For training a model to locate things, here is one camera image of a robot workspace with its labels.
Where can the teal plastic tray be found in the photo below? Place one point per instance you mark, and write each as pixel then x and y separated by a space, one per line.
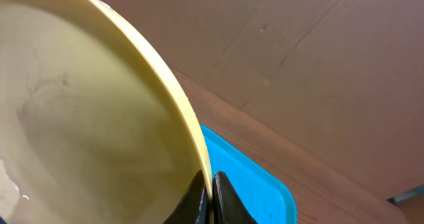
pixel 266 199

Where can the yellow plate with large stain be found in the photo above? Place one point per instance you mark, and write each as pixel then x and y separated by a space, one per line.
pixel 95 128

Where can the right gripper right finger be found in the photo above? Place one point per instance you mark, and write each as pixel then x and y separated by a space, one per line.
pixel 228 208

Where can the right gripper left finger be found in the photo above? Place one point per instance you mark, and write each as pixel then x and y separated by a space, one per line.
pixel 193 207

